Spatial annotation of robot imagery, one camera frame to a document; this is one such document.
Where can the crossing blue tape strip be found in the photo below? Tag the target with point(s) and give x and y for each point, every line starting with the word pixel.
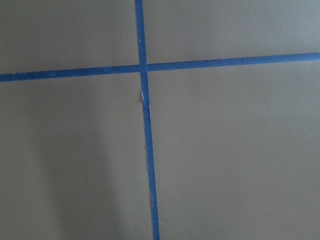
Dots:
pixel 154 67

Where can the long blue tape strip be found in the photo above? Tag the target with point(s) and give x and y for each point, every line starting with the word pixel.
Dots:
pixel 144 85

